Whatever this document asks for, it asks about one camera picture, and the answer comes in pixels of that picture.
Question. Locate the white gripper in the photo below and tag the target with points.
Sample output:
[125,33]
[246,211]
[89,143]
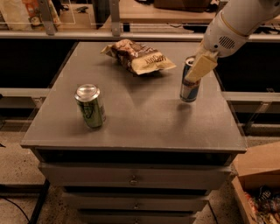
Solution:
[220,39]

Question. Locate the blue silver redbull can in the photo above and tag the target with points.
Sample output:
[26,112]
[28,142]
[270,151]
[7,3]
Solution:
[188,90]

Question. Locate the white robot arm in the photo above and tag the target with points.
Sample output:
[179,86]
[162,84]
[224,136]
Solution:
[257,11]

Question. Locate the brown chip bag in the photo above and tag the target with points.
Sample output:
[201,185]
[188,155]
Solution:
[138,58]

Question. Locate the green soda can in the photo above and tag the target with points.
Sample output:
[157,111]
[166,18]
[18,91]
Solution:
[89,101]

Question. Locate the colourful snack bag behind glass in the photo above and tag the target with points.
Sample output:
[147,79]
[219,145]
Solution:
[21,15]

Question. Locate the wooden desk in background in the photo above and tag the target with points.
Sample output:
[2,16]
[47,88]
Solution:
[147,17]

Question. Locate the grey drawer cabinet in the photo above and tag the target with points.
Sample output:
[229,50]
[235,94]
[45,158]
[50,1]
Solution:
[178,151]

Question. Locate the cardboard box with snacks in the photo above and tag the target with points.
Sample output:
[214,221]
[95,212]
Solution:
[258,166]

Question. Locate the top drawer knob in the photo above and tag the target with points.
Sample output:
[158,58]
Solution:
[133,181]

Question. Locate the drawer knob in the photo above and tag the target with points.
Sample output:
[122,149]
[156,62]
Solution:
[136,206]
[133,181]

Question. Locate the middle drawer knob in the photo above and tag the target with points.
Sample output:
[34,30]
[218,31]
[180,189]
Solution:
[136,206]

